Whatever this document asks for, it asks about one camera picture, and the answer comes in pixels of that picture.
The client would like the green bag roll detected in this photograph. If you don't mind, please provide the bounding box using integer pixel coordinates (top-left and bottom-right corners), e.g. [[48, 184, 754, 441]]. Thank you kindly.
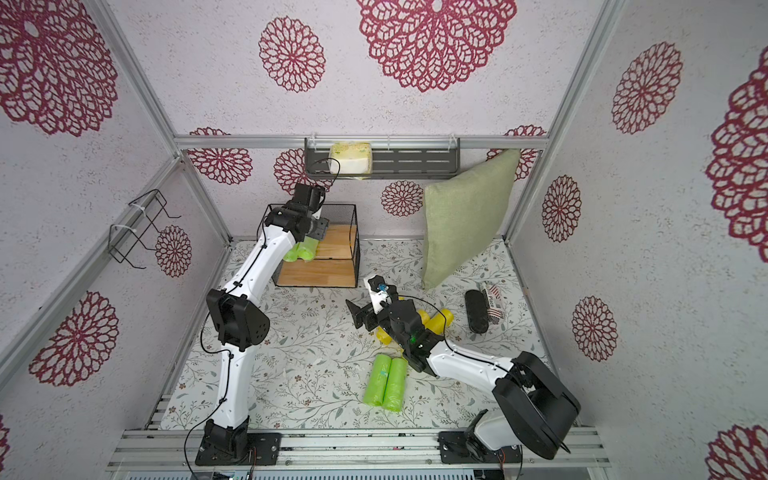
[[363, 354, 392, 406], [382, 358, 408, 412], [296, 236, 320, 262], [283, 244, 300, 262]]

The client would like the black wire wooden shelf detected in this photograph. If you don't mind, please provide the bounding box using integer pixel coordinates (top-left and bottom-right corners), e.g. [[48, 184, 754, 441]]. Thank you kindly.
[[272, 203, 360, 288]]

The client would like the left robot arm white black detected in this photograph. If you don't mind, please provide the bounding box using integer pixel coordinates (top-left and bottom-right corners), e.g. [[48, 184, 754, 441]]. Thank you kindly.
[[206, 183, 328, 429]]

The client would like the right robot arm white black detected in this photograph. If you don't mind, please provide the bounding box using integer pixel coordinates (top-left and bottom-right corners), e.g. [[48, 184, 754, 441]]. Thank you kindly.
[[346, 283, 581, 460]]

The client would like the black oval object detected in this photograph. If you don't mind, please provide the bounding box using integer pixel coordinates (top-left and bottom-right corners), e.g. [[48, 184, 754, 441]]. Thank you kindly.
[[464, 289, 490, 334]]

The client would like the white yellow sponge block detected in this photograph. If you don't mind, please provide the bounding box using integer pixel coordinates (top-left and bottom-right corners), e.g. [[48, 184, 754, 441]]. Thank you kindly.
[[328, 142, 373, 175]]

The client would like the green cushion pillow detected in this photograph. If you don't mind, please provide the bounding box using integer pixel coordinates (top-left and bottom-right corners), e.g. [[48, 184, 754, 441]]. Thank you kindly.
[[422, 149, 521, 289]]

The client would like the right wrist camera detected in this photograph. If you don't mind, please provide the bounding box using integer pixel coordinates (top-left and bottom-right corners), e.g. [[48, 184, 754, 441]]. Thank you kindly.
[[365, 275, 398, 314]]

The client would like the grey wall mounted rack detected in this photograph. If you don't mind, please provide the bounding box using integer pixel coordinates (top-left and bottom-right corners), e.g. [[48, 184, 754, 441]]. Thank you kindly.
[[303, 137, 461, 180]]

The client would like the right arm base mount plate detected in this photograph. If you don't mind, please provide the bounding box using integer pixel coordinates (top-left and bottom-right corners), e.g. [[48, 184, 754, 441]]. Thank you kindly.
[[438, 431, 523, 465]]

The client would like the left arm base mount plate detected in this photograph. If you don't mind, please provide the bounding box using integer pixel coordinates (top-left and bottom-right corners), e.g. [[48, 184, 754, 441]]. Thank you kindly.
[[195, 420, 283, 466]]

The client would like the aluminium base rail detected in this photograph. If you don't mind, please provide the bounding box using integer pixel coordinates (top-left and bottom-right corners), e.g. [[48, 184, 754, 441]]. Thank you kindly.
[[106, 427, 611, 473]]

